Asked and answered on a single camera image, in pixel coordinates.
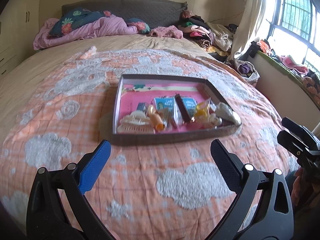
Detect yellow item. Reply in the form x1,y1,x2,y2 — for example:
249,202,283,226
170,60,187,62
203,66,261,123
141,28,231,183
194,99,210,122

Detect red strap wristwatch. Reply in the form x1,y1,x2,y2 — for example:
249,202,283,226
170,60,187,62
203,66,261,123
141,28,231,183
175,94,196,123

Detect white large hair claw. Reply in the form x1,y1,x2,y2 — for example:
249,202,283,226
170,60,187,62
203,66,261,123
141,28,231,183
117,111,155,134

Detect beige spiral hair clip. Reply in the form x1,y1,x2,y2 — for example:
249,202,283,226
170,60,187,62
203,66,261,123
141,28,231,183
147,105,165,132

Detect blue earring card packet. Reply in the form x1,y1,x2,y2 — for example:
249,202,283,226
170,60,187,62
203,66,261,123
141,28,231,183
136,102,148,113

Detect clear bag of jewelry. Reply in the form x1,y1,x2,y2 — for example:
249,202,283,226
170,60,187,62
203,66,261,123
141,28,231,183
158,107,176,129

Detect clothes on window sill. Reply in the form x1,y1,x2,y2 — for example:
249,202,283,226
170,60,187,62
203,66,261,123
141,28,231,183
248,40,319,106

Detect clear plastic packet in box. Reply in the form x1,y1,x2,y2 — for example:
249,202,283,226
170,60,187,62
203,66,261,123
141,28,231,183
215,102,241,126

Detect orange floral bed quilt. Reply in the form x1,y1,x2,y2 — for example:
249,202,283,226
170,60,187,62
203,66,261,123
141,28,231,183
1,35,298,239

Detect barred window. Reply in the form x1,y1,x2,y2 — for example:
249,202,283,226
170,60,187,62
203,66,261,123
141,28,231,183
265,0,319,71

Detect shallow cardboard box tray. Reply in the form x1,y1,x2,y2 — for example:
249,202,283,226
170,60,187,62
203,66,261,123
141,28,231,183
112,74,241,146

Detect pile of clothes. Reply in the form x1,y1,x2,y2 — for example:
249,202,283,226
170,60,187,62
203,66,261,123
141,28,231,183
177,10,238,61

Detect cream curtain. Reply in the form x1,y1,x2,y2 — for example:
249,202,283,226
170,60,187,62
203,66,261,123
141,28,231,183
227,0,267,60

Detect pink knitted garment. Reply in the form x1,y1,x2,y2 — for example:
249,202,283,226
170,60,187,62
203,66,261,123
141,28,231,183
148,25,183,39

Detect pink crumpled blanket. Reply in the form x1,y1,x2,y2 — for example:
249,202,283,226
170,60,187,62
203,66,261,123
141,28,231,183
33,15,138,50

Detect dark floral pillow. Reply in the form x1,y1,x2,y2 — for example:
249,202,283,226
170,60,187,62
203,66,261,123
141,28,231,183
49,7,150,37

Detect dark quilted headboard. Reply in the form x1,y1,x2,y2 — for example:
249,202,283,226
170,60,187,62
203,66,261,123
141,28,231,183
61,0,188,29

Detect cream wardrobe cabinets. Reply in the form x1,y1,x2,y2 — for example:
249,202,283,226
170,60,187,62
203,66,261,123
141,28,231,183
1,0,40,79

